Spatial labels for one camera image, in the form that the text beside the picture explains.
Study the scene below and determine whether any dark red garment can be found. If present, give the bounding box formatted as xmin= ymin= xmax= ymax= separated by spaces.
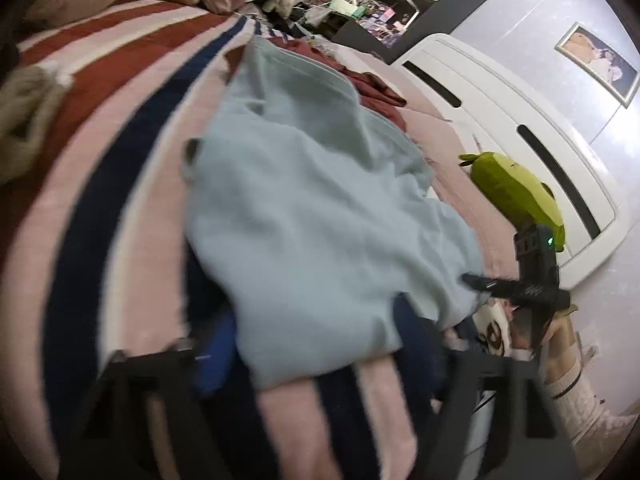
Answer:
xmin=272 ymin=37 xmax=409 ymax=127

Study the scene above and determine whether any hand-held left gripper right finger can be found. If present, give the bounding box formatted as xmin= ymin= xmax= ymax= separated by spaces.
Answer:
xmin=392 ymin=295 xmax=583 ymax=480

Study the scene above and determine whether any person's right hand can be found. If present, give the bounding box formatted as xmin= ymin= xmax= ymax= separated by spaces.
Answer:
xmin=507 ymin=306 xmax=535 ymax=352

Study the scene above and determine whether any light blue shirt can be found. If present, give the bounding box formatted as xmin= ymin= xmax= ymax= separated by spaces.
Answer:
xmin=182 ymin=35 xmax=493 ymax=392

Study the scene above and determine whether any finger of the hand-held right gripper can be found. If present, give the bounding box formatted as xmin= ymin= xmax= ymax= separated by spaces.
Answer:
xmin=461 ymin=272 xmax=522 ymax=307

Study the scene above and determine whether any person's right forearm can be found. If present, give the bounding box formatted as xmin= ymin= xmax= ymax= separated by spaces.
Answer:
xmin=540 ymin=310 xmax=640 ymax=461

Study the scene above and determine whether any mint green pouch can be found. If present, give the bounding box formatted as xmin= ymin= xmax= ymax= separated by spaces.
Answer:
xmin=329 ymin=0 xmax=367 ymax=20

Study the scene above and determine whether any striped blanket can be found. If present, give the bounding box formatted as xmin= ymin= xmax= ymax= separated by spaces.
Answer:
xmin=0 ymin=0 xmax=506 ymax=480

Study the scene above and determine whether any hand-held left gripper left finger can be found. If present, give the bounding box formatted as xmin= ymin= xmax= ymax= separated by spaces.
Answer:
xmin=57 ymin=305 xmax=241 ymax=480

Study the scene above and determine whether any beige knit cloth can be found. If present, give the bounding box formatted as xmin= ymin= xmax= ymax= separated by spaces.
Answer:
xmin=0 ymin=62 xmax=69 ymax=187

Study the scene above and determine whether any green plush toy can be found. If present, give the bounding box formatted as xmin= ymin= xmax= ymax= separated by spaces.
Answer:
xmin=459 ymin=152 xmax=567 ymax=257

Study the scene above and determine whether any white headboard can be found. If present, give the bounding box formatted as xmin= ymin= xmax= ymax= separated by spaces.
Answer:
xmin=392 ymin=33 xmax=629 ymax=292

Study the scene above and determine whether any framed wall picture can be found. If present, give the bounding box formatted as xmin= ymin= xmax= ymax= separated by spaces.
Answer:
xmin=554 ymin=22 xmax=640 ymax=109

